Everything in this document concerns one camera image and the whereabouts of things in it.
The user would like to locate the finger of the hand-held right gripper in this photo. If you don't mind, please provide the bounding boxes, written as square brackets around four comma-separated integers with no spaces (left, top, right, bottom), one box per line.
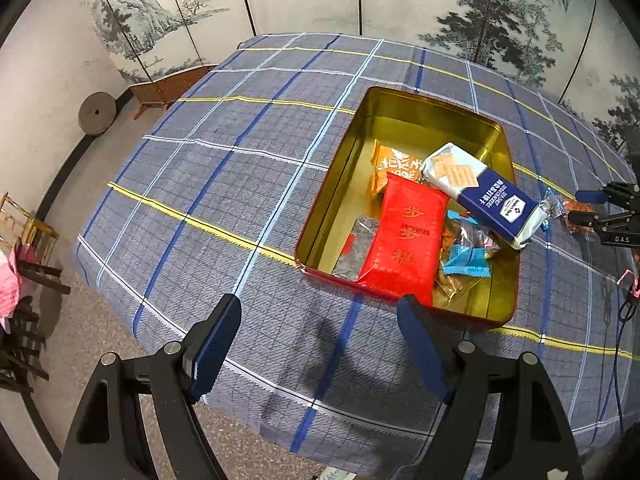
[575,181,640,207]
[567,210,640,233]

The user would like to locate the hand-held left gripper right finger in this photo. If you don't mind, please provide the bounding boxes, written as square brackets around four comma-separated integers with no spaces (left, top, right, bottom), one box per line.
[396,295,583,480]

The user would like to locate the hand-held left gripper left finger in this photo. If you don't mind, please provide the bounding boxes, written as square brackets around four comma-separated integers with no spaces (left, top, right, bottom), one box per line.
[59,293,243,480]

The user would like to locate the clear brown twists packet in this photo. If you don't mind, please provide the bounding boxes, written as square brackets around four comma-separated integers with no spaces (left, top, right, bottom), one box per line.
[560,199,598,235]

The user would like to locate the clear fried snack packet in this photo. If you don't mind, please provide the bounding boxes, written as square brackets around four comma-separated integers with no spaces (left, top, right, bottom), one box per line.
[432,220,501,306]

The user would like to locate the light blue snack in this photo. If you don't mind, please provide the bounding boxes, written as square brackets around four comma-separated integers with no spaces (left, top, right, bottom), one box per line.
[440,210,493,278]

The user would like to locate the blue and white cracker packet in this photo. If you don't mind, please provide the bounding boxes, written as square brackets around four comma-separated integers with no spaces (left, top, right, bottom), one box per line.
[420,142,551,251]

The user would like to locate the red snack packet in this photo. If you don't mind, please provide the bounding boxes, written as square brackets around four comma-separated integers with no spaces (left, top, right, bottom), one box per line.
[357,172,450,307]

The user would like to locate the clear packet with red label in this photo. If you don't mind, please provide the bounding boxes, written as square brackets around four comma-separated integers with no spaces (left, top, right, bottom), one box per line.
[331,215,383,281]

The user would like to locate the orange snack packet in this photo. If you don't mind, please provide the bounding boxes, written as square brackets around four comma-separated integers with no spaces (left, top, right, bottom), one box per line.
[367,140,431,201]

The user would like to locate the dark red tin box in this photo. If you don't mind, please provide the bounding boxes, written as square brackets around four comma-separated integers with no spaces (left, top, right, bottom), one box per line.
[295,86,522,330]

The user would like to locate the blue wrapped dark candy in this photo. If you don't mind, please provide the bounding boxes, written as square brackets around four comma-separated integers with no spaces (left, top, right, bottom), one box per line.
[537,189,568,233]

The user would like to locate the blue plaid tablecloth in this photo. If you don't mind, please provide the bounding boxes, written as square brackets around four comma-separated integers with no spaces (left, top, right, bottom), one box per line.
[75,34,640,461]

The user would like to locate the dark wooden chair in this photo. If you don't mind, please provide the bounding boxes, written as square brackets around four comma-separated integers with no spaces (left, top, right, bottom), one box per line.
[0,240,72,396]

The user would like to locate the bamboo stool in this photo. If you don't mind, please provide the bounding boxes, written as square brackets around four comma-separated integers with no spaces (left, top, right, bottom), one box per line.
[0,191,60,266]

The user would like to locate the pink cloth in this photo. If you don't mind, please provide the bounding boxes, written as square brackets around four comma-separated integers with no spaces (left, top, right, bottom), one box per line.
[0,247,26,318]

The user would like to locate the round stone disc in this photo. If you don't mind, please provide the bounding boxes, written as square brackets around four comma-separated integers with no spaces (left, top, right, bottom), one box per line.
[79,92,117,136]

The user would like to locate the brown wooden stand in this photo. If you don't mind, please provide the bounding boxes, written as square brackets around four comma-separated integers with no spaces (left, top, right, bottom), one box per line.
[129,65,218,121]

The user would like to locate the black cable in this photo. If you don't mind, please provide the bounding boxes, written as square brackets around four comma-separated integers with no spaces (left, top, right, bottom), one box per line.
[611,285,640,433]

